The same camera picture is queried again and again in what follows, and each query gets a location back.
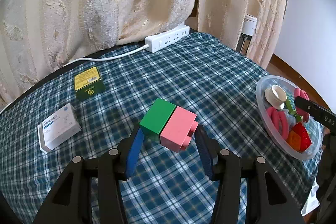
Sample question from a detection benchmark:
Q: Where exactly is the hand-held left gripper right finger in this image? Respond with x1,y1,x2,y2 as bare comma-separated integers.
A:
194,124,305,224

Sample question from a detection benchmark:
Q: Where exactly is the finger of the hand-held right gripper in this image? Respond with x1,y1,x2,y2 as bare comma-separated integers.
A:
294,96,336,133

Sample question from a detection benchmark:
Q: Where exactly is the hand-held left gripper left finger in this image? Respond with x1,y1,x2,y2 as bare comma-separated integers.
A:
33,126,145,224

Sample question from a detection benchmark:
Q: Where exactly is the twisted pink foam curler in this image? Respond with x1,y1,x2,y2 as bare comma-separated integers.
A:
294,88,310,123

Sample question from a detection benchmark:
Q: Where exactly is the red toy block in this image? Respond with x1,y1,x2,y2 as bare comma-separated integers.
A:
290,123,313,152

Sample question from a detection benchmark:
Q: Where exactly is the orange toy block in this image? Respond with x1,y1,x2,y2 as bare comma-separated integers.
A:
286,132,302,151

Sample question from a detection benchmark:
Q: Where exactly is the pink toy block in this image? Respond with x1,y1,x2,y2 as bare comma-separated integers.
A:
160,106,199,153

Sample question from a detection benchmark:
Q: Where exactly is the clear plastic bowl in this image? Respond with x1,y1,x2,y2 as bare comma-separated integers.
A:
256,75,323,161

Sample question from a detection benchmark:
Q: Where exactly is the white plastic basket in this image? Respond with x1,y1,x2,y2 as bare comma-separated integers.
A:
301,179,320,216

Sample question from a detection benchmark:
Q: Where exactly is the small white cup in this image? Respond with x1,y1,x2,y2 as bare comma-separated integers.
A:
265,85,287,110

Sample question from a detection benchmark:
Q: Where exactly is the blue plaid tablecloth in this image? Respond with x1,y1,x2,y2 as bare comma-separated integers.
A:
0,32,322,224

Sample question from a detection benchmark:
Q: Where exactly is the white medicine box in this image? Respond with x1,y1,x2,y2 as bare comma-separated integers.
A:
37,103,82,153

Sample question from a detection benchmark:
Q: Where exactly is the green and yellow box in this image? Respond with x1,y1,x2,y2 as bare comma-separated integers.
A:
74,67,106,101

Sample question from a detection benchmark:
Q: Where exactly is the white power strip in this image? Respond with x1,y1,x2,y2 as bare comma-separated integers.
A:
145,25,190,53

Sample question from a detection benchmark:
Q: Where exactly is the wide cream patterned curtain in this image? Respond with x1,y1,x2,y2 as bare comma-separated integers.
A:
0,0,198,109

